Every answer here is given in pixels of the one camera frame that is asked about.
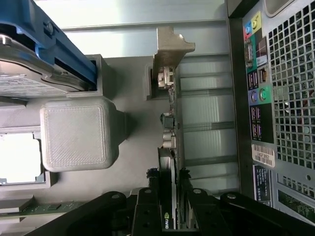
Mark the silver hard disk drive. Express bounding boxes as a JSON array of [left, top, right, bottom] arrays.
[[0, 33, 92, 99]]

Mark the white barcode label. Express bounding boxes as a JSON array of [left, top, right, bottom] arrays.
[[252, 143, 277, 168]]

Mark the hard drive in blue caddy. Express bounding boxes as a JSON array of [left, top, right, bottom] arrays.
[[0, 0, 98, 92]]

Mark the silver CPU chip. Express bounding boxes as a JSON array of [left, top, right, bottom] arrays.
[[0, 132, 43, 184]]

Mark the grey printed parts rack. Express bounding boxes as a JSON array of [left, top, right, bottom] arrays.
[[0, 54, 183, 205]]

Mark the grey metal PC case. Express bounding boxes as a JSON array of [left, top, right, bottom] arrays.
[[224, 0, 315, 223]]

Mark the green RAM stick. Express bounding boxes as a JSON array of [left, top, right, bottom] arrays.
[[0, 200, 83, 218]]

